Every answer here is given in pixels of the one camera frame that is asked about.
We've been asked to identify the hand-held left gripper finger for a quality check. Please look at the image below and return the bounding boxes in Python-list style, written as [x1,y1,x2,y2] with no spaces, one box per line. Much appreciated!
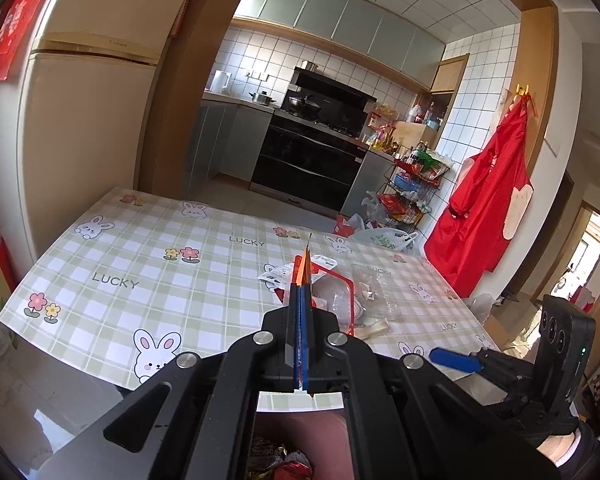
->
[45,282,303,480]
[302,284,563,480]

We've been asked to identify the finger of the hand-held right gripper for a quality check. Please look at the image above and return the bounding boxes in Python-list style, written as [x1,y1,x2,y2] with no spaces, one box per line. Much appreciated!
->
[428,346,528,386]

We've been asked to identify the white flower print packet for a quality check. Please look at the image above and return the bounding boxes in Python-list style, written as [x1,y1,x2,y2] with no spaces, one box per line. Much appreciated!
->
[257,255,338,306]

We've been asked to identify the orange packet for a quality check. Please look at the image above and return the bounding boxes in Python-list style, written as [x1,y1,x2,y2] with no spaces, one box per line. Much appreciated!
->
[292,246,313,286]

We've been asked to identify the brown plastic bin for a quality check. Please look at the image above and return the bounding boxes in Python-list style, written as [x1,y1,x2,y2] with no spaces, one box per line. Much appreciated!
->
[252,407,353,480]

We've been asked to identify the small clear plastic bag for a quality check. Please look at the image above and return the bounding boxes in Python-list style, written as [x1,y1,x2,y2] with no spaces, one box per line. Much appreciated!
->
[352,262,408,321]

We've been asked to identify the gold foil wrapper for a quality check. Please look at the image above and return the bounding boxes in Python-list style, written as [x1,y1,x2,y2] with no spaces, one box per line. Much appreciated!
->
[250,435,288,478]

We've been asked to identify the red packet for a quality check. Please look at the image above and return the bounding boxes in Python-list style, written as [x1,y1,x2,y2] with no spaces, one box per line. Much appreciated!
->
[272,452,315,480]

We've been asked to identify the person's right forearm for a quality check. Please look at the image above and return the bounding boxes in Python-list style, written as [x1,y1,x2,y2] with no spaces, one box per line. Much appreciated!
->
[535,417,600,471]

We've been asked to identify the cardboard box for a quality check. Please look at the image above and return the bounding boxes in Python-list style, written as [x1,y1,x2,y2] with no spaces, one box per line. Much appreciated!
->
[490,305,541,356]

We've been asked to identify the clear plastic floor bag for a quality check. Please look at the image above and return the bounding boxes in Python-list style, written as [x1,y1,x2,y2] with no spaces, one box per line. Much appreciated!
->
[467,292,496,321]

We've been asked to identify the red paper bag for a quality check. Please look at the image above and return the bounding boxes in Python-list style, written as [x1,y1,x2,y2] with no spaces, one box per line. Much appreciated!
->
[334,214,363,236]

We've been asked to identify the white green print shopping bag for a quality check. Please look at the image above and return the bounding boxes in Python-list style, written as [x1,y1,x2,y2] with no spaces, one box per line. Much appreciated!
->
[352,227,418,253]

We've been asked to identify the checked rabbit print tablecloth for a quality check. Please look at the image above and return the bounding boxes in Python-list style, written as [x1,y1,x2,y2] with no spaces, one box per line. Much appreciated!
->
[0,187,501,411]

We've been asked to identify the red apron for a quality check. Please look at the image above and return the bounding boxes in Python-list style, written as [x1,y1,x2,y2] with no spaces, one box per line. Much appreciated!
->
[424,92,535,298]

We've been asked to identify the grey narrow base cabinet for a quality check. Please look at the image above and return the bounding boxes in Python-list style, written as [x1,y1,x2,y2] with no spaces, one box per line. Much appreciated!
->
[340,150,396,218]

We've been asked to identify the black built-in oven stove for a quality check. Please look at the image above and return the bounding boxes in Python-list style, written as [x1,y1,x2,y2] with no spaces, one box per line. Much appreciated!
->
[250,107,368,216]

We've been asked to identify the grey lower kitchen cabinets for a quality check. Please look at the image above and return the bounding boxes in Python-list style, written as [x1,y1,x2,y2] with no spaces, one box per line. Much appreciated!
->
[182,95,273,186]

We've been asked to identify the grey kitchen cabinets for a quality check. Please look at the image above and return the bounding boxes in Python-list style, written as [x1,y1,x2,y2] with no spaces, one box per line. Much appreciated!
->
[182,95,273,186]
[232,0,446,93]

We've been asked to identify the black range hood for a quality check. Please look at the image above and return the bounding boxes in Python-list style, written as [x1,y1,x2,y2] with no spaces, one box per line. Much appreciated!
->
[292,66,378,111]

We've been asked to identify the white electric kettle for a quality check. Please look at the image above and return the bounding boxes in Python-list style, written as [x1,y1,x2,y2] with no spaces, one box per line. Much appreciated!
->
[209,70,232,96]

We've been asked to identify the cream two-door fridge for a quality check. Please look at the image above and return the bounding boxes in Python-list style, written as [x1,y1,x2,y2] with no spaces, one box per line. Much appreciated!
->
[0,0,191,271]

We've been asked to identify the grey upper kitchen cabinets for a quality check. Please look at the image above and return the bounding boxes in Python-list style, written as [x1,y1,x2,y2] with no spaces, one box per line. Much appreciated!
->
[232,0,446,93]

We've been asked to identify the red printed hanging cloth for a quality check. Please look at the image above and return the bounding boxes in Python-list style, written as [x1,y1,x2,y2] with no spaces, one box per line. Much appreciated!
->
[0,0,66,81]

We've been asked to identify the black wire storage rack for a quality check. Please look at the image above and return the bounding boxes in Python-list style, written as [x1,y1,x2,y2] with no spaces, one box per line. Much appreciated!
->
[377,145,456,233]

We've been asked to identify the wooden wall cabinet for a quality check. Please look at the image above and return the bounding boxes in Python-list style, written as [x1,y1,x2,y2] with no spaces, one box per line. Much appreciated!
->
[427,54,471,133]

